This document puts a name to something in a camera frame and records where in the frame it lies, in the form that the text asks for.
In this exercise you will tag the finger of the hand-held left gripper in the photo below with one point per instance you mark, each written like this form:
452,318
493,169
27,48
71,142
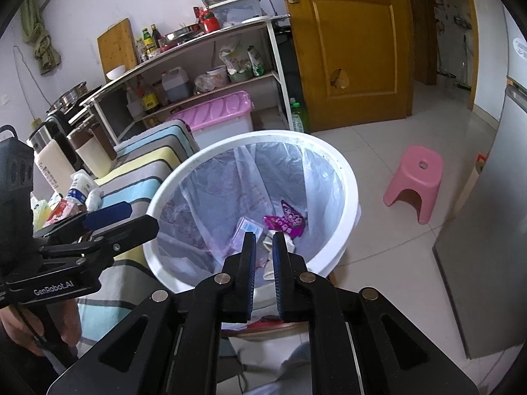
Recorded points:
109,213
131,230

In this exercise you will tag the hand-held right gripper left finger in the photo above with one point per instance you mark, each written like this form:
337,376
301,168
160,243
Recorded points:
250,284

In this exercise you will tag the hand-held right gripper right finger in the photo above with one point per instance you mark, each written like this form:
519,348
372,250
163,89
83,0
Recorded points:
280,284

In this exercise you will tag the white tissue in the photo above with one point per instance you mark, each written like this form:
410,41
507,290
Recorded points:
94,200

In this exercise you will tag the white paper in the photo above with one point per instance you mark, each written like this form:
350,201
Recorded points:
266,257

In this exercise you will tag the red pink floral carton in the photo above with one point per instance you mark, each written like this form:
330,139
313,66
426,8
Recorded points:
61,212

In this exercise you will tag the translucent plastic bin liner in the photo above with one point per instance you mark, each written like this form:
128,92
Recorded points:
214,197

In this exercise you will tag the white round trash bin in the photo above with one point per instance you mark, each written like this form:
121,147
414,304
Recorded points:
349,185

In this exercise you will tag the person's left hand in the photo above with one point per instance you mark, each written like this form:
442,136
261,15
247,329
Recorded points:
12,329

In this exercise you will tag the pale yellow tissue pack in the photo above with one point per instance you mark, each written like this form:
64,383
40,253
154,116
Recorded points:
40,214

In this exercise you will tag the striped blanket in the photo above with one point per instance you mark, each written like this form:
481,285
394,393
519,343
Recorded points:
136,189

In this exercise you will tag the white bottle with blue label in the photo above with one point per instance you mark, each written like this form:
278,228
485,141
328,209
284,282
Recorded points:
80,189

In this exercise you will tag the pink carton with blue top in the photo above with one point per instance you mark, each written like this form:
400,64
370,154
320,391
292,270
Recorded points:
248,227

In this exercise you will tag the cream steel thermos jug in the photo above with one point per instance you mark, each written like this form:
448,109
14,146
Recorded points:
49,164

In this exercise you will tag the purple snack wrapper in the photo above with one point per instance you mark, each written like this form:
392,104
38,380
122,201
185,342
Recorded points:
288,222

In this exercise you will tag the brown lidded beige cup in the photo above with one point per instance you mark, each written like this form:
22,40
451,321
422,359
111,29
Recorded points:
92,152

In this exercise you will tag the person's trouser leg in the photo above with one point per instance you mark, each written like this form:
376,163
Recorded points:
294,370

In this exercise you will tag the white plastic jug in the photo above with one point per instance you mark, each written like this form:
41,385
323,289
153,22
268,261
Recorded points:
133,105

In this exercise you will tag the yellow label oil bottle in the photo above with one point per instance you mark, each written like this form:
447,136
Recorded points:
150,99

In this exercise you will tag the steel pot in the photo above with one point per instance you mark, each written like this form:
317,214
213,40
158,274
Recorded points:
68,96

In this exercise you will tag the white bowl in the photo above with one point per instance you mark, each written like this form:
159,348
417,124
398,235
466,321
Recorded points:
116,73

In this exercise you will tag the clear plastic jug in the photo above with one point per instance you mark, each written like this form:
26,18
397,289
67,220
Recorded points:
176,87

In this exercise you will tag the pink lid storage box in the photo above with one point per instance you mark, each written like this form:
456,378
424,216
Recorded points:
222,107

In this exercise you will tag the clear plastic bag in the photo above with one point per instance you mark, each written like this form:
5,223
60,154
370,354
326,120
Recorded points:
202,84

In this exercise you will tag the small seasoning bottle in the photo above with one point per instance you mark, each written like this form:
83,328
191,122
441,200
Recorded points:
141,51

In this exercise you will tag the wooden cutting board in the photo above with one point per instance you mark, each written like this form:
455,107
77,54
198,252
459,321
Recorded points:
117,47

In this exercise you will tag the green plastic bottle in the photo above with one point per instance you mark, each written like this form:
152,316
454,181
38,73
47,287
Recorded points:
298,117

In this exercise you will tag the green hanging cloth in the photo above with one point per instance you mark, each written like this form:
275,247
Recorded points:
41,45

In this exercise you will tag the pink plastic stool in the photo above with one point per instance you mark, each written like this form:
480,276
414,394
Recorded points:
411,173

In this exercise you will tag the instant noodle bowl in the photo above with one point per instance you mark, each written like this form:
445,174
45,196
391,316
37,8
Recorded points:
218,77

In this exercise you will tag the green cap sauce bottle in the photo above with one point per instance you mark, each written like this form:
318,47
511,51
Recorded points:
148,43

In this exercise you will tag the dark sauce bottle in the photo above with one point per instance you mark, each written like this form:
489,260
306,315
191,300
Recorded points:
156,37

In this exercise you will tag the green bowl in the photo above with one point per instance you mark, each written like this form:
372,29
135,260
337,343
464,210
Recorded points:
241,76

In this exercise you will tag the steel tray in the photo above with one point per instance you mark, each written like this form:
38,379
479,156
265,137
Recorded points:
183,33

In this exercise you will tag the white plastic bag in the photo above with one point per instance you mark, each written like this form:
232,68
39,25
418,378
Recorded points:
231,59

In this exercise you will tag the green white packet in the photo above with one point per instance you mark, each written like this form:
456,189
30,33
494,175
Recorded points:
256,61

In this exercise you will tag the red bottle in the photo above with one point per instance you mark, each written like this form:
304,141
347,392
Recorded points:
209,22

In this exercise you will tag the grey refrigerator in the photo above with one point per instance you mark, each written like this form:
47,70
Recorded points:
486,214

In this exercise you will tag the white object with orange top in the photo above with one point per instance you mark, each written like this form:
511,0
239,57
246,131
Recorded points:
477,177

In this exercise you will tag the white plate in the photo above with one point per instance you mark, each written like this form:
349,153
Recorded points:
256,19

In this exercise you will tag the clear plastic storage box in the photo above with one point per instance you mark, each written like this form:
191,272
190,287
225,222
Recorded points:
243,10

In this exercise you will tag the yellow wooden door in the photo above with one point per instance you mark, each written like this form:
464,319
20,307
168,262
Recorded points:
362,49

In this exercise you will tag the mop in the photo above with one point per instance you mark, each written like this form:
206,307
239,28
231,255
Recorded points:
464,66

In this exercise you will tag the white wall socket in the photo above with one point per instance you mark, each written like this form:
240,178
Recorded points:
5,98

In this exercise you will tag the white frame shelf unit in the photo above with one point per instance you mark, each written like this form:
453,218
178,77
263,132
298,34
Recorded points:
276,70

